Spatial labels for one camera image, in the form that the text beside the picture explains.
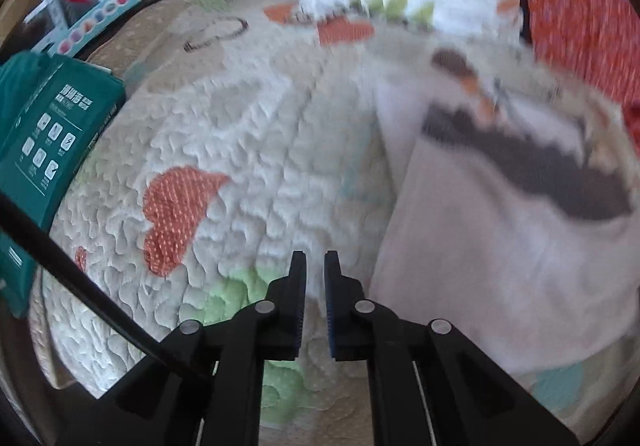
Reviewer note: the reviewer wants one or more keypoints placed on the quilted floral bedspread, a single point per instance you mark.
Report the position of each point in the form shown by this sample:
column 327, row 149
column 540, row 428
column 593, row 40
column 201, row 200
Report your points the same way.
column 240, row 135

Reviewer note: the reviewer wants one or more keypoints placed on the white and grey small garment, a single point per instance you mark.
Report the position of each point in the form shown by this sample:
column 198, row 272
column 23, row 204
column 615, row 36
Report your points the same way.
column 490, row 246

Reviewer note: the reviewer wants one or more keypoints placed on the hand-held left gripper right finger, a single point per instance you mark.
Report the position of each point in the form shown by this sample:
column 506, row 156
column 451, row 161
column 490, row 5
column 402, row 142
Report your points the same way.
column 331, row 311

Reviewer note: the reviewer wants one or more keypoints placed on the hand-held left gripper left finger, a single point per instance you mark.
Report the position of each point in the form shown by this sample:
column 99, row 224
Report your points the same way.
column 300, row 306

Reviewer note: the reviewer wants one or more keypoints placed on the blue box with coloured dots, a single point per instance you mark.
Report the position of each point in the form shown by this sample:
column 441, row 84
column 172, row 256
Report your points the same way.
column 92, row 23

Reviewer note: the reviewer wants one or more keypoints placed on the green cardboard box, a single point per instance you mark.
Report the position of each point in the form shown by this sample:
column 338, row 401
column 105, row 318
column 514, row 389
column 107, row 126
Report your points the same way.
column 45, row 140

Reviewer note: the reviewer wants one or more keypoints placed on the red patterned cloth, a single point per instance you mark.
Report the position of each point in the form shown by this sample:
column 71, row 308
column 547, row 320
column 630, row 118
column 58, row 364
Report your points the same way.
column 580, row 10

